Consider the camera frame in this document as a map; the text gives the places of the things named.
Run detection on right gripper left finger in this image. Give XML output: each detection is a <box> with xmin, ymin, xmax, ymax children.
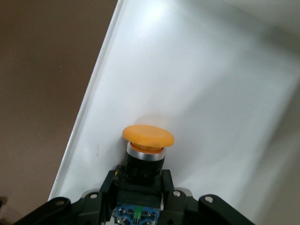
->
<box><xmin>72</xmin><ymin>170</ymin><xmax>120</xmax><ymax>225</ymax></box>

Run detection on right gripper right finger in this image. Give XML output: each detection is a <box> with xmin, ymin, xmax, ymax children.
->
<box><xmin>160</xmin><ymin>169</ymin><xmax>195</xmax><ymax>225</ymax></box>

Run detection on yellow mushroom push button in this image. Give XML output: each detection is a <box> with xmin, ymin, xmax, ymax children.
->
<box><xmin>112</xmin><ymin>125</ymin><xmax>175</xmax><ymax>225</ymax></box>

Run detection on white drawer cabinet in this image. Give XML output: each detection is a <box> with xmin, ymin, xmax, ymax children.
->
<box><xmin>46</xmin><ymin>0</ymin><xmax>300</xmax><ymax>225</ymax></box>

